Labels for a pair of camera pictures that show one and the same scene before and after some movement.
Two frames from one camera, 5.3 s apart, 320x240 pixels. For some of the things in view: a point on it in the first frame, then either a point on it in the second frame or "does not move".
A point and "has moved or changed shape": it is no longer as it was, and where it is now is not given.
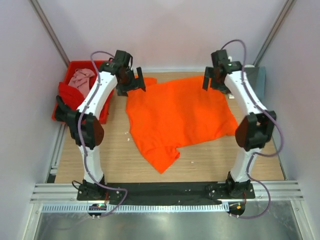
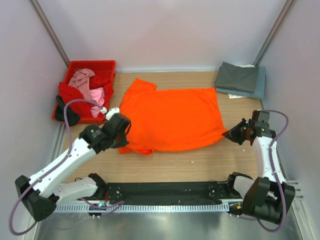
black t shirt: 64,113 does not move
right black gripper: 209,73 to 232,134
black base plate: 165,193 does not move
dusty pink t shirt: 80,79 does not move
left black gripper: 137,83 to 122,143
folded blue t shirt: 261,83 does not move
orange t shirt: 166,115 has moved or changed shape
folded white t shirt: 230,96 does not move
